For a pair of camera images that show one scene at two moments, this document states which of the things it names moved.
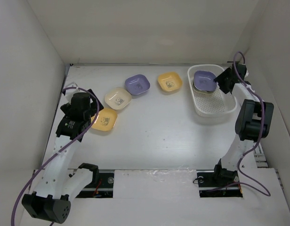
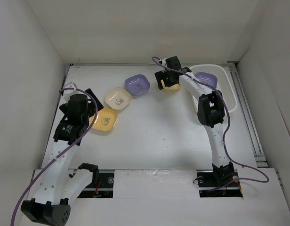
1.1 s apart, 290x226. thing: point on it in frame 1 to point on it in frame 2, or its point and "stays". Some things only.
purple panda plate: x=204 y=80 stays
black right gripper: x=221 y=81 to x=160 y=75
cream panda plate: x=117 y=98 stays
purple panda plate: x=137 y=84 stays
